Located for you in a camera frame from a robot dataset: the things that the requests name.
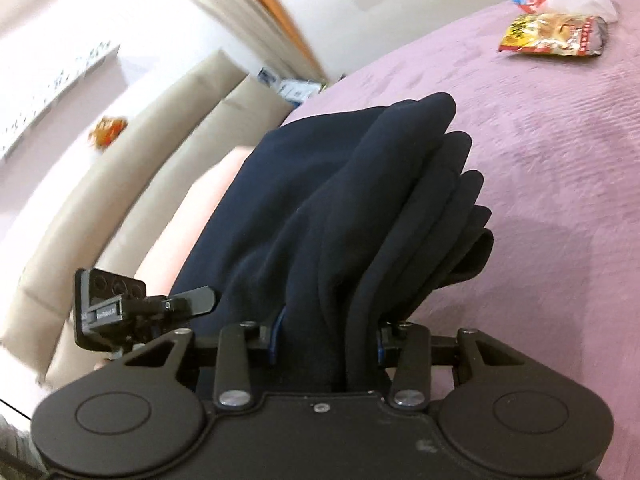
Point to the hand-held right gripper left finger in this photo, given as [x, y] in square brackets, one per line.
[234, 360]

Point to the pink ribbed bed blanket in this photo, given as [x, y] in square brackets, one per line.
[550, 185]

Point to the yellow and red snack packet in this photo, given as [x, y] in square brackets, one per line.
[552, 34]

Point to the pink pillow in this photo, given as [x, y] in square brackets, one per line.
[200, 220]

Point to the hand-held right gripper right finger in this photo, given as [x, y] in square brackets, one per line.
[412, 360]

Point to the orange wall sticker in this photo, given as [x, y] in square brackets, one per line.
[107, 131]

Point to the blue and white box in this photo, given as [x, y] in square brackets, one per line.
[290, 85]

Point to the beige padded headboard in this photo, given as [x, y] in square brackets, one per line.
[125, 200]

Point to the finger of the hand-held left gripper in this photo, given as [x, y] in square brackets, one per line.
[192, 300]

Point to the white wall calendar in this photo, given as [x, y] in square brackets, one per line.
[50, 95]

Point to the wooden door frame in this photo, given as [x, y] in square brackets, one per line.
[285, 20]

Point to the navy jacket with white stripes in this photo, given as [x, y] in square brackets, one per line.
[325, 220]

